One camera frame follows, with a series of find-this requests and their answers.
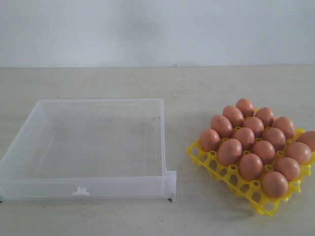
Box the brown egg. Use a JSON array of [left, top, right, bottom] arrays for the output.
[[243, 117, 264, 138], [222, 105, 245, 127], [261, 171, 288, 198], [218, 139, 242, 166], [239, 153, 263, 181], [252, 141, 275, 165], [296, 131, 315, 152], [262, 128, 286, 151], [273, 117, 295, 139], [235, 98, 255, 118], [255, 107, 275, 128], [211, 115, 233, 138], [199, 129, 220, 151], [285, 142, 312, 165], [232, 127, 255, 150]]

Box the brown egg second row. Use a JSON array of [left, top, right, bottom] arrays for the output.
[[274, 157, 301, 181]]

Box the clear plastic drawer bin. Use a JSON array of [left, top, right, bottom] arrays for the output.
[[0, 98, 177, 201]]

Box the yellow plastic egg tray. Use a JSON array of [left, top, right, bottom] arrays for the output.
[[186, 108, 315, 217]]

